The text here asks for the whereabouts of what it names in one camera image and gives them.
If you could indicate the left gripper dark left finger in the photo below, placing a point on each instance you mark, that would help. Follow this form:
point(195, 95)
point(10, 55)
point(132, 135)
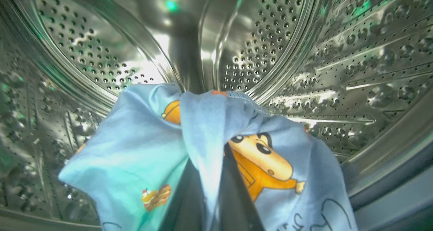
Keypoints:
point(186, 204)

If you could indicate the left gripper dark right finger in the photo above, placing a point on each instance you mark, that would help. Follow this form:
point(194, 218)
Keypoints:
point(236, 200)

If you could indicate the blue cartoon print garment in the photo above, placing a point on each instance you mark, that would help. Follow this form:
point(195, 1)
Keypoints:
point(135, 156)

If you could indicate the white front-loading washing machine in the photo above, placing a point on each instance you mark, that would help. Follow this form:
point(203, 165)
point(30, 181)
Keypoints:
point(338, 62)

